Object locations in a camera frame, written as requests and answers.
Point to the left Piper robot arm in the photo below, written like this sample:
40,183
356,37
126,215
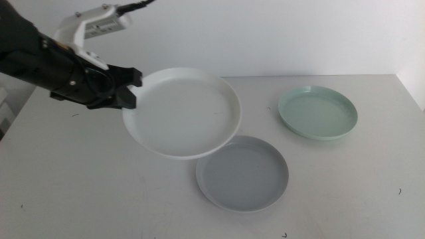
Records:
20,56

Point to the grey shallow bowl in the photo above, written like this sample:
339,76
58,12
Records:
244,176

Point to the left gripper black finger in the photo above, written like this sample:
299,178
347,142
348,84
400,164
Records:
127,99
106,104

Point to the pale green shallow bowl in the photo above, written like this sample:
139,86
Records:
317,114

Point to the white shallow bowl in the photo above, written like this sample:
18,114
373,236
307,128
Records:
182,113

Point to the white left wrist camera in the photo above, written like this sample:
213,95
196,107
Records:
71,31

